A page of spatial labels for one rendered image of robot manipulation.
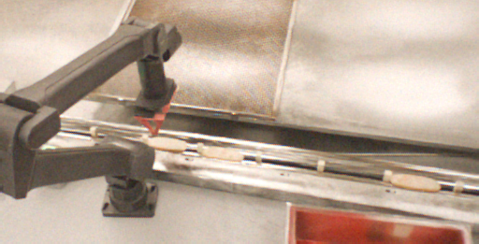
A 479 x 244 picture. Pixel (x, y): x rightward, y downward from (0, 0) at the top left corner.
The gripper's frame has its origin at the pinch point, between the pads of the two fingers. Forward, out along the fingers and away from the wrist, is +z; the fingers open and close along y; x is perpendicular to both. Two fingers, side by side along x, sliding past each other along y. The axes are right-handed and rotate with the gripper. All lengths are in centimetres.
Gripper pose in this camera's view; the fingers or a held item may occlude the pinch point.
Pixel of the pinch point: (159, 121)
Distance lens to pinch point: 115.7
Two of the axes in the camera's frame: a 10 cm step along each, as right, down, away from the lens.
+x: -9.6, -1.2, 2.6
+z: 0.9, 7.3, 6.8
